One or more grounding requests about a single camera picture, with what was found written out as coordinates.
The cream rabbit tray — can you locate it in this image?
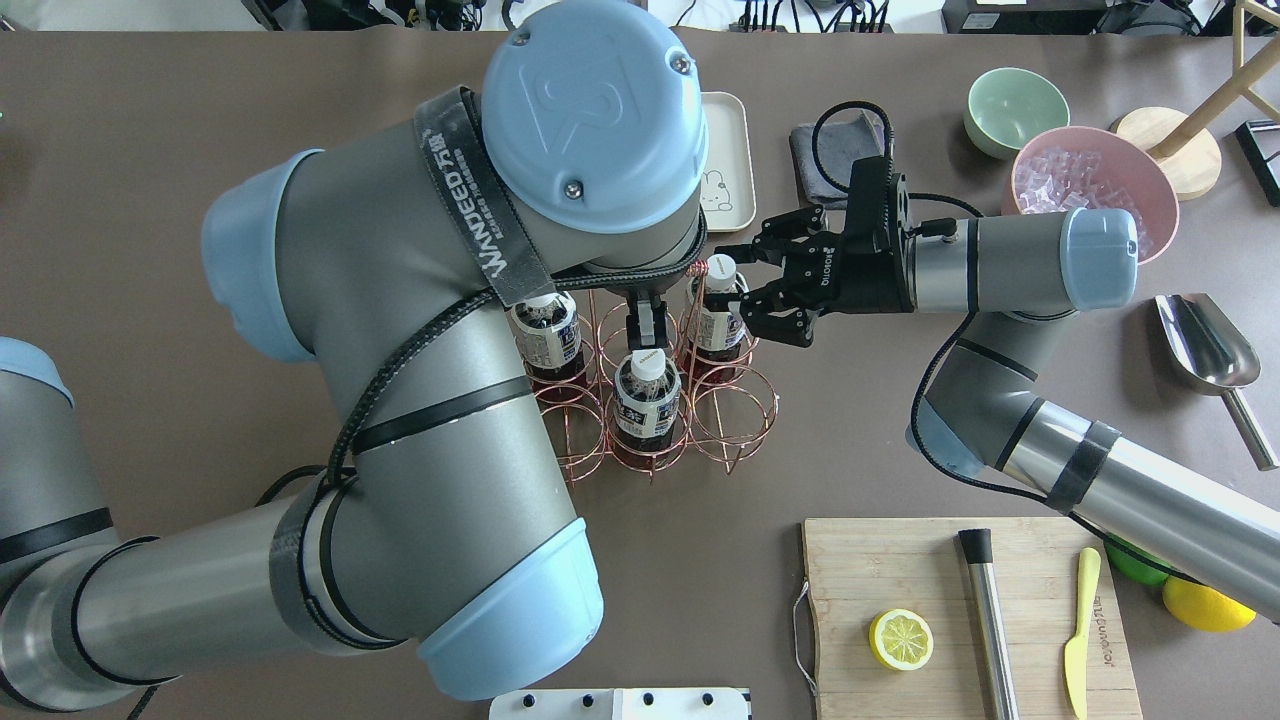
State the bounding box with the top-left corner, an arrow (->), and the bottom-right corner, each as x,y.
701,91 -> 756,233

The green lime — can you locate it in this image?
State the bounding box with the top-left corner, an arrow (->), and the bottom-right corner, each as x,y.
1103,534 -> 1170,587

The yellow plastic knife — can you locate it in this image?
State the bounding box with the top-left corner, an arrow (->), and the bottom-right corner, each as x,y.
1062,547 -> 1101,719

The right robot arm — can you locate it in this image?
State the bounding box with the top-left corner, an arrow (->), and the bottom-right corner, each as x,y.
723,208 -> 1277,620

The steel ice scoop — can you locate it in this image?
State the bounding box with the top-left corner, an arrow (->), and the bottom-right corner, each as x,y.
1155,293 -> 1277,471

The wooden cup tree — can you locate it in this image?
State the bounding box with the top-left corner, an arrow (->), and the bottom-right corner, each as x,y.
1111,1 -> 1279,201

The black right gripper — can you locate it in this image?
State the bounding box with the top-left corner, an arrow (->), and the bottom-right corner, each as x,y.
626,208 -> 916,352

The tea bottle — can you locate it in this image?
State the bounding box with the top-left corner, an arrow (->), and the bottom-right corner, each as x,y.
686,252 -> 748,363
511,292 -> 586,384
611,348 -> 681,469

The half lemon slice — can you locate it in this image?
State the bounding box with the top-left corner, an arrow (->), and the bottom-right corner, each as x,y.
868,609 -> 934,673

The tea bottle back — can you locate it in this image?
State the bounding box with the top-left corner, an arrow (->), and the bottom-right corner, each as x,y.
511,292 -> 586,384

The steel muddler black tip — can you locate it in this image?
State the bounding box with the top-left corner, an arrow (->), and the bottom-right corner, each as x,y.
957,528 -> 1021,719

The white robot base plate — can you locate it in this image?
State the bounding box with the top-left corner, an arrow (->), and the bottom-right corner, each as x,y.
488,687 -> 753,719

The black wine glass rack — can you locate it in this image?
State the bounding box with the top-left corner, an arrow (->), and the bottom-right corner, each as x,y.
1233,120 -> 1279,209

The grey folded cloth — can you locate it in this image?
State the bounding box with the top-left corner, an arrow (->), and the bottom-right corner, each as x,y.
788,110 -> 884,211

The green ceramic bowl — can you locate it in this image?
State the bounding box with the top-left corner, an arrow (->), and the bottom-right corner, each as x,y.
963,67 -> 1071,159

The bamboo cutting board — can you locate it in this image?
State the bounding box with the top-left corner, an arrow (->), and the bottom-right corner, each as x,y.
803,518 -> 1101,719

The pink bowl of ice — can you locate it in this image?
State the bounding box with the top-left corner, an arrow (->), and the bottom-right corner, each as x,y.
1001,126 -> 1180,264

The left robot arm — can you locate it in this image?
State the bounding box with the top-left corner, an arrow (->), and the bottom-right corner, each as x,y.
3,1 -> 709,714

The copper wire bottle basket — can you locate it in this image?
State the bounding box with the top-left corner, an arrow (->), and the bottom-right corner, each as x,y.
509,252 -> 780,484

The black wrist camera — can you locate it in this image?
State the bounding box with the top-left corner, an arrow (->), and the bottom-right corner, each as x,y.
842,155 -> 910,252

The yellow lemon lower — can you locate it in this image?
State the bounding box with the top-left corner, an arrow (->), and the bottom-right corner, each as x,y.
1162,577 -> 1257,633

